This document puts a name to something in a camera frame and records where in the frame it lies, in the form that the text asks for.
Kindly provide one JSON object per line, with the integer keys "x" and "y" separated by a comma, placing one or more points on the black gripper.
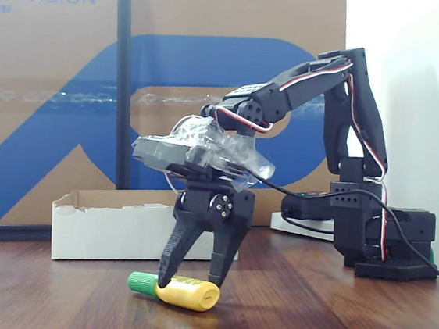
{"x": 204, "y": 207}

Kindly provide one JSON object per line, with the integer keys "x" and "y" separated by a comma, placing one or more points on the yellow bottle green cap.
{"x": 190, "y": 297}

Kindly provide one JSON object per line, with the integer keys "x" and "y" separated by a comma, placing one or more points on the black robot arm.
{"x": 366, "y": 109}

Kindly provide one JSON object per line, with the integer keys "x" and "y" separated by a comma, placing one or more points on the white open cardboard box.
{"x": 118, "y": 232}

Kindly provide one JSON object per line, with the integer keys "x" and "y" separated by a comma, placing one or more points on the large brown blue cardboard panel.
{"x": 36, "y": 74}

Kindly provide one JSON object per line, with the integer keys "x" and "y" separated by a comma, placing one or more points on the white power strip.
{"x": 299, "y": 228}

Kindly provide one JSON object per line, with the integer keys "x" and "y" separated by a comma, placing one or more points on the clear plastic tape wrap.
{"x": 240, "y": 155}

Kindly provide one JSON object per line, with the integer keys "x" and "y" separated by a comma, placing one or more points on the black power adapter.
{"x": 305, "y": 207}

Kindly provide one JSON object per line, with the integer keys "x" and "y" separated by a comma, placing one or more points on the black vertical pole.
{"x": 122, "y": 83}

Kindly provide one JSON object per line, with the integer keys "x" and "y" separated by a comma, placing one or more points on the black flat base bar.
{"x": 0, "y": 232}

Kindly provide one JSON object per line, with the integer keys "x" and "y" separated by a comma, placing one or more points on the small green object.
{"x": 431, "y": 255}

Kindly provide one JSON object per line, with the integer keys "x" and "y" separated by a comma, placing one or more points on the grey camera module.
{"x": 157, "y": 154}

